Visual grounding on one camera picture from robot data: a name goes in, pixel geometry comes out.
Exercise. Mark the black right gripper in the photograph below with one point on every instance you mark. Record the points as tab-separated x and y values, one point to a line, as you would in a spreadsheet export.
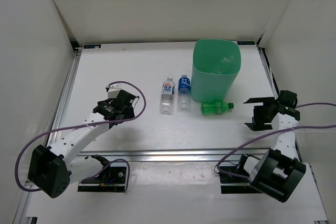
267	102

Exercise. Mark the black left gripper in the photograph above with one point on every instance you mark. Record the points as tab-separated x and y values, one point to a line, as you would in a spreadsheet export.
129	113

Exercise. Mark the green plastic bottle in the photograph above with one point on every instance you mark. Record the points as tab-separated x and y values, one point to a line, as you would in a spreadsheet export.
215	107

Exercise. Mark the clear plastic bottle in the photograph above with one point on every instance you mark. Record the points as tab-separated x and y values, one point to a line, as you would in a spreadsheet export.
222	65

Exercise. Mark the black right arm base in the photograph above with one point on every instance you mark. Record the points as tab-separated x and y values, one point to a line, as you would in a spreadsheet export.
235	178

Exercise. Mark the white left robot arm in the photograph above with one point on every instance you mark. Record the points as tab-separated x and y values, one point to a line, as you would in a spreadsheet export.
55	167

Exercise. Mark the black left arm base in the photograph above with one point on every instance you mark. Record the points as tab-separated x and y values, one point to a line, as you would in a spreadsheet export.
114	177

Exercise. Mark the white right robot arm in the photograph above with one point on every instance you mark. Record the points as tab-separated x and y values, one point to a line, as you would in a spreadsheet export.
279	171

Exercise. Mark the green plastic bin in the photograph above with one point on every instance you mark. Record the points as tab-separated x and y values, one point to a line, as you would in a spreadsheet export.
207	87

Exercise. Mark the white orange label clear bottle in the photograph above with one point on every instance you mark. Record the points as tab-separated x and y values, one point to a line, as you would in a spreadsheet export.
167	96

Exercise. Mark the blue label clear bottle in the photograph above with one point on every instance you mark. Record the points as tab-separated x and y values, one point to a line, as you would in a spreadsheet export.
184	93

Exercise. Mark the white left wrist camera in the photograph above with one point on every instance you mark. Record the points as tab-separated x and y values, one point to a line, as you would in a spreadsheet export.
113	90

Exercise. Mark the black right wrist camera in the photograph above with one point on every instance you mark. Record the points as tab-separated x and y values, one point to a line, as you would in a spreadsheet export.
288	98

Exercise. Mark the aluminium right table rail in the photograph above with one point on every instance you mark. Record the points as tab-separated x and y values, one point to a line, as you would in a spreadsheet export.
273	82

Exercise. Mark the aluminium table rail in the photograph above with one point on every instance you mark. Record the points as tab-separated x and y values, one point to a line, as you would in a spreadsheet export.
273	82
67	90
196	155

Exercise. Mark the aluminium front table rail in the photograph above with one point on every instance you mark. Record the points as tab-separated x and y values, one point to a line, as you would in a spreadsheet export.
196	155

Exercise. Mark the aluminium left table rail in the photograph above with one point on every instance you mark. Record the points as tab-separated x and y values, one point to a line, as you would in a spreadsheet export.
67	90

